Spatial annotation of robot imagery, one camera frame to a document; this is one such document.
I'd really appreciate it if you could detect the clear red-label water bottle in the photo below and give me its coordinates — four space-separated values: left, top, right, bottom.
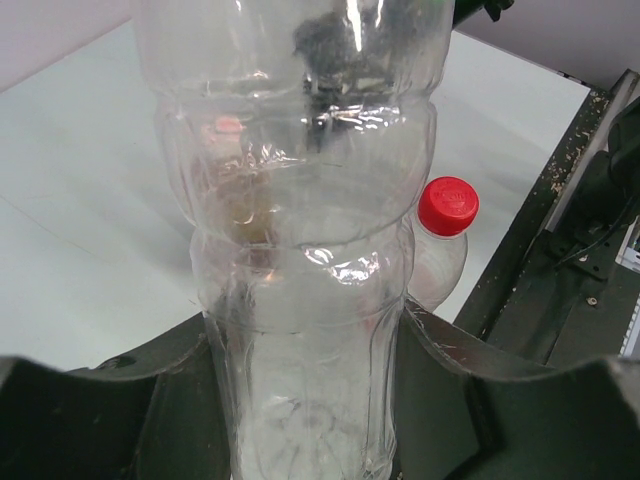
407 198 473 313

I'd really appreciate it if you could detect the clear plastic bottle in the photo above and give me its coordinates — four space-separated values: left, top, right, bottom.
131 1 454 479

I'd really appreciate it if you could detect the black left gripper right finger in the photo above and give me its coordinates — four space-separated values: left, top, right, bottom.
395 301 639 479

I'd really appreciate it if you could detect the amber tea bottle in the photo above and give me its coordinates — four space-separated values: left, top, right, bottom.
200 115 277 271

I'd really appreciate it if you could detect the red bottle cap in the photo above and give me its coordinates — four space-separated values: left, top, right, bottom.
417 176 480 237

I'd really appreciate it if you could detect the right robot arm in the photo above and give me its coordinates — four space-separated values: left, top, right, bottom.
453 0 515 29

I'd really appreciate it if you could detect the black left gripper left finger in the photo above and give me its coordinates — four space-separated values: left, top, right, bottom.
1 315 231 479

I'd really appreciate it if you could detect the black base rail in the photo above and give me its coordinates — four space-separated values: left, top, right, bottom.
455 71 639 368

